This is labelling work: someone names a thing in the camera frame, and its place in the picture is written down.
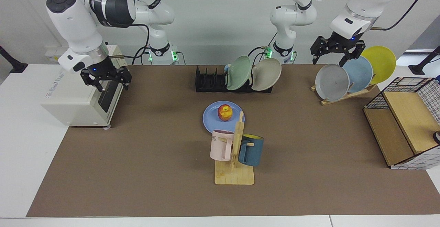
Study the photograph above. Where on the white wall socket box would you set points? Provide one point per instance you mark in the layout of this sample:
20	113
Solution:
53	55

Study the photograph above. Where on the brown table cloth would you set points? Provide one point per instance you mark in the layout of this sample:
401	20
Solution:
154	179

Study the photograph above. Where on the red yellow apple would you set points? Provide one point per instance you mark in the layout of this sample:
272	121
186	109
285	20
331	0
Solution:
225	113

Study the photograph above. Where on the small blue round thing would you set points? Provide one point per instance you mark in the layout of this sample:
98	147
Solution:
227	68

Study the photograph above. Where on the black round object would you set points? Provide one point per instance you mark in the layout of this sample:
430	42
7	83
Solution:
437	137

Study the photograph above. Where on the pale toaster oven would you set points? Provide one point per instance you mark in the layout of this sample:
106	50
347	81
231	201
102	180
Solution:
72	99

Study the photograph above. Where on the light blue plate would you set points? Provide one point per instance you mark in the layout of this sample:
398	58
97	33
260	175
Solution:
359	74

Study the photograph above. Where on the black dish rack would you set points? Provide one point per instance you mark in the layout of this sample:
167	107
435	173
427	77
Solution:
206	84

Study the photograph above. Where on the beige plate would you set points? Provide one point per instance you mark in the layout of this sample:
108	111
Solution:
266	74

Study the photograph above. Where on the green plate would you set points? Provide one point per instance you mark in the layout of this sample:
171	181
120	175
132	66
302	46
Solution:
239	72

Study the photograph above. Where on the pink cup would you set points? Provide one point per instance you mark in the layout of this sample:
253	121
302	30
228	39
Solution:
220	146

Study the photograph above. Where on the grey plate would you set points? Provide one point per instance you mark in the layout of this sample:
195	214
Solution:
331	82

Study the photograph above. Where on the wooden plate rack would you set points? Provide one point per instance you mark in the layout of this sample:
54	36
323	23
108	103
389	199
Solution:
343	97

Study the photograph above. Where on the cream power strip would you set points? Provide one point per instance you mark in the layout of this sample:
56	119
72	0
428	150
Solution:
117	50

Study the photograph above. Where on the yellow plate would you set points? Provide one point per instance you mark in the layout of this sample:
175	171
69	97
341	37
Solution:
380	60

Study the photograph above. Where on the black desk stand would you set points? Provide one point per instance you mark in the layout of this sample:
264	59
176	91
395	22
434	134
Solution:
17	68
417	69

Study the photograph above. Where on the teal cup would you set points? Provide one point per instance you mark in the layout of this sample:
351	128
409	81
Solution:
254	151

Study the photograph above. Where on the wooden cup stand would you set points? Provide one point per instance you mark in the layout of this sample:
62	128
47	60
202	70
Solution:
233	177

